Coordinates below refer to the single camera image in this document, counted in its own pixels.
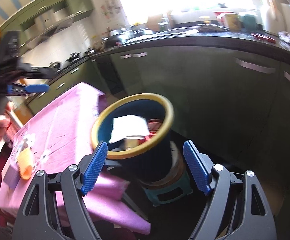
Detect white paper tissue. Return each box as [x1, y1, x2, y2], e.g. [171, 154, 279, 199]
[109, 115, 149, 143]

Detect purple cardboard box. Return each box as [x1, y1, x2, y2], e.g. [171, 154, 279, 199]
[3, 164, 20, 190]

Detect red paper noodle bucket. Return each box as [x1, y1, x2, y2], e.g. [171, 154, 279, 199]
[144, 119, 163, 141]

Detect yellow rimmed trash bin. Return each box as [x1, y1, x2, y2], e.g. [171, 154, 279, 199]
[91, 93, 174, 183]

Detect green plastic stool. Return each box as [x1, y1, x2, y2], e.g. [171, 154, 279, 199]
[144, 171, 193, 207]

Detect pink floral tablecloth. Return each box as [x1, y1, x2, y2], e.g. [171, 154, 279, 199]
[0, 82, 151, 235]

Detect green lower cabinets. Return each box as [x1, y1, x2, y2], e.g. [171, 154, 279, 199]
[26, 60, 108, 114]

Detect green cabinets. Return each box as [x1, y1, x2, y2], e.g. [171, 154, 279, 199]
[0, 0, 94, 54]
[26, 60, 108, 114]

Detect green upper cabinets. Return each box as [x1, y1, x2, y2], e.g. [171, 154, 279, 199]
[0, 0, 94, 54]

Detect large black pan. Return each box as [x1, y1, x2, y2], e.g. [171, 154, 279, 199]
[104, 29, 139, 49]

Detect dark dish rag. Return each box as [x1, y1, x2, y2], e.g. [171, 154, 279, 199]
[195, 23, 230, 33]

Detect red scissors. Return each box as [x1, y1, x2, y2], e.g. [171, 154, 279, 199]
[250, 33, 276, 44]

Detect yellow mug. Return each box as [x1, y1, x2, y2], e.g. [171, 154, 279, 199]
[225, 14, 241, 30]

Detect red mug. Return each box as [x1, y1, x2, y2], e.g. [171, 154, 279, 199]
[214, 11, 234, 26]

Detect teal cup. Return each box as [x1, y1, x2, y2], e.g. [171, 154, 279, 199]
[240, 14, 257, 32]

